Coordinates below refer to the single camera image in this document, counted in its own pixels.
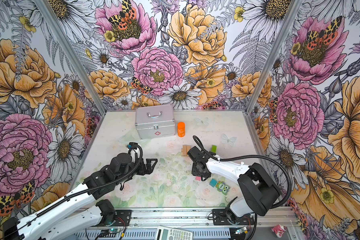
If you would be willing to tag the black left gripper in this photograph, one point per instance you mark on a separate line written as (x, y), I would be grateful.
(149, 169)

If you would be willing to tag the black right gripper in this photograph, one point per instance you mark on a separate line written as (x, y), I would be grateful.
(194, 173)

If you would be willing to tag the teal cube block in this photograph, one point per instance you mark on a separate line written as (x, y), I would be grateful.
(213, 183)

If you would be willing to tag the green cube block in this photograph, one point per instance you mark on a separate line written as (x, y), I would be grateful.
(213, 149)

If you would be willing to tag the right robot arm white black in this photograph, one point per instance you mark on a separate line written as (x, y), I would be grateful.
(260, 192)

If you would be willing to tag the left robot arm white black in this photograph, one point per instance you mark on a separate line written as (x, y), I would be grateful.
(83, 206)

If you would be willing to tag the orange cylinder bottle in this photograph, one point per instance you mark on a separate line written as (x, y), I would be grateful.
(181, 127)

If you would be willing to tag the silver aluminium case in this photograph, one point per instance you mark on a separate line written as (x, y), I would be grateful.
(155, 122)

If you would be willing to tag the grey calculator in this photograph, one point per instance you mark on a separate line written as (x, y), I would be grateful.
(165, 233)

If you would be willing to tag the pink white crumpled wrapper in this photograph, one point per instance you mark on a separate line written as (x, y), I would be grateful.
(279, 230)

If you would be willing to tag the aluminium front rail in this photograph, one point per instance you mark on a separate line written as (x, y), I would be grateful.
(198, 218)

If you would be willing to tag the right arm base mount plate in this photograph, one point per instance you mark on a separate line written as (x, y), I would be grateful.
(221, 217)

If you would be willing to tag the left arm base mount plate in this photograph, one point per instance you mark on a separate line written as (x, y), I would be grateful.
(121, 217)

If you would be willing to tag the aluminium frame corner post right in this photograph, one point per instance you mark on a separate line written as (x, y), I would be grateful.
(279, 40)

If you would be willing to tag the aluminium frame corner post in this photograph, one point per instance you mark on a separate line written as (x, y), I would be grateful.
(279, 40)
(53, 22)

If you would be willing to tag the aluminium frame corner post left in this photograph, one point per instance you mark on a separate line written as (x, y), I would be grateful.
(53, 22)

